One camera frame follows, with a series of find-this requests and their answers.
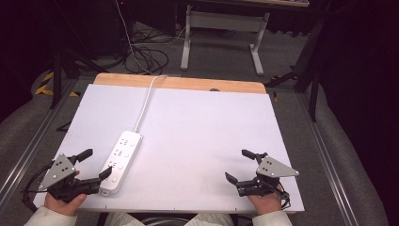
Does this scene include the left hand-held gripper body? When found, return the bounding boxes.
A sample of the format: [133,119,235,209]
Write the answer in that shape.
[38,153,102,203]

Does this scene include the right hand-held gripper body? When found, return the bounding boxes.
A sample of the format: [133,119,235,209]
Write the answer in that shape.
[236,153,300,199]

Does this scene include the white power strip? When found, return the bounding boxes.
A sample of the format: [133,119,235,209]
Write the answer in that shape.
[99,130,145,197]

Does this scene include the person's right hand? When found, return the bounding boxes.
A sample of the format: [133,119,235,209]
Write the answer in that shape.
[247,184,283,217]

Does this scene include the person's left hand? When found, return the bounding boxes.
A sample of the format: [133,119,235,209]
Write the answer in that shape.
[43,169,88,218]

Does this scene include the white board sheet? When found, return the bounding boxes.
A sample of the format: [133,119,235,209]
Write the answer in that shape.
[32,83,306,215]

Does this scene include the person's legs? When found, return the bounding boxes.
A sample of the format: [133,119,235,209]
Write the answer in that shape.
[104,211,235,226]

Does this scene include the yellow black floor tape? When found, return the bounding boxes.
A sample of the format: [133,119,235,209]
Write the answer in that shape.
[33,71,80,98]

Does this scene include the black metal stand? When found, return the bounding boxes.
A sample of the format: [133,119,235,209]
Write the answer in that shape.
[264,17,326,122]
[50,46,109,110]

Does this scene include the right hand-held gripper cable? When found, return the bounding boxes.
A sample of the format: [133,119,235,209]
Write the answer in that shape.
[278,183,292,210]

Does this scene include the hand-held gripper cable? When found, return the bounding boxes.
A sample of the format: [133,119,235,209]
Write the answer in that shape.
[22,162,55,213]
[278,183,292,210]

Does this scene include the left hand-held gripper cable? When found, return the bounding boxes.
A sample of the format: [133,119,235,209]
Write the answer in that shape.
[22,162,55,213]

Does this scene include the metal floor rail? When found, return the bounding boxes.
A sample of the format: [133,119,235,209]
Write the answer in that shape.
[0,79,80,202]
[295,92,350,226]

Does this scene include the white power strip cable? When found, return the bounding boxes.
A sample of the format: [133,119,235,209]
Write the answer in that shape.
[134,74,169,134]

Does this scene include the black cable bundle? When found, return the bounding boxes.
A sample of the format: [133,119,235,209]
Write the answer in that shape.
[124,29,170,75]

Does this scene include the thin white floor cable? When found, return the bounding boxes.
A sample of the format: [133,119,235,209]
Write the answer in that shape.
[114,0,152,75]

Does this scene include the white metal desk frame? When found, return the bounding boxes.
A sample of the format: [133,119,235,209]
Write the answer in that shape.
[180,4,271,77]

